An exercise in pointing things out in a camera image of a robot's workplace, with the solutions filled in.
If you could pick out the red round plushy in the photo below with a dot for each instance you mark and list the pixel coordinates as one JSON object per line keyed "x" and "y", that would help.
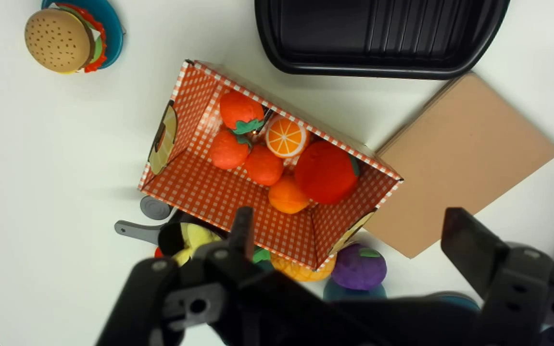
{"x": 326, "y": 172}

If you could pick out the yellow plush fruit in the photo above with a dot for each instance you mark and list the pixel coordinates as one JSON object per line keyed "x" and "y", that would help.
{"x": 197, "y": 239}

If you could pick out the blue plate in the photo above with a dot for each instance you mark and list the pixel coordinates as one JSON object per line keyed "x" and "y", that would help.
{"x": 114, "y": 29}

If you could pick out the small orange ball plush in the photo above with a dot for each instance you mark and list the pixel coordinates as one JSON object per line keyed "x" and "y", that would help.
{"x": 287, "y": 197}

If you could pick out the red checkered cardboard box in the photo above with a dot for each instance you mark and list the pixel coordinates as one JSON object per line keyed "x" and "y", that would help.
{"x": 226, "y": 193}

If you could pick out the strawberry plush with green leaf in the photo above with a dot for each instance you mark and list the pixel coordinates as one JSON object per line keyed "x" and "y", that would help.
{"x": 239, "y": 108}

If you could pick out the purple plush fruit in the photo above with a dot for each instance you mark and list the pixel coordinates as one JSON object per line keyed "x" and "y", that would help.
{"x": 358, "y": 266}

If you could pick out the orange slice plush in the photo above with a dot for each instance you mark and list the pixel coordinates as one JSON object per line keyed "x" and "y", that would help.
{"x": 285, "y": 137}

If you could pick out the grey toy can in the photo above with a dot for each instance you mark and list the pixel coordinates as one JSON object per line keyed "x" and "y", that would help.
{"x": 154, "y": 208}

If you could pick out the large yellow-orange plush fruit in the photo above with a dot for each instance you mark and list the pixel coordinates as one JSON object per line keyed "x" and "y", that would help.
{"x": 299, "y": 270}

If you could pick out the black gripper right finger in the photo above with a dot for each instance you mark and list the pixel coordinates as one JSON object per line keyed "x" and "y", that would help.
{"x": 476, "y": 250}

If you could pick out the red strawberry plush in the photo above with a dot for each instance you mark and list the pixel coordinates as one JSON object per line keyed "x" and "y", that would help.
{"x": 264, "y": 166}
{"x": 228, "y": 152}

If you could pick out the toy burger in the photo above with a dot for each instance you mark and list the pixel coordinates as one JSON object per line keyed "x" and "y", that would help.
{"x": 58, "y": 39}

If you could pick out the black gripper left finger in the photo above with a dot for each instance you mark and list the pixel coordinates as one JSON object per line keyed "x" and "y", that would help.
{"x": 241, "y": 231}

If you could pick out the black plastic tray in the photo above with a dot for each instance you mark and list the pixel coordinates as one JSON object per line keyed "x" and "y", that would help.
{"x": 380, "y": 31}

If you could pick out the teal toy pot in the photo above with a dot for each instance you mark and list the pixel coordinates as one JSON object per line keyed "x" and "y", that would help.
{"x": 345, "y": 295}

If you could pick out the tan flat board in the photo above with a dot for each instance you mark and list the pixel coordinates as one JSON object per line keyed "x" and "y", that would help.
{"x": 462, "y": 160}

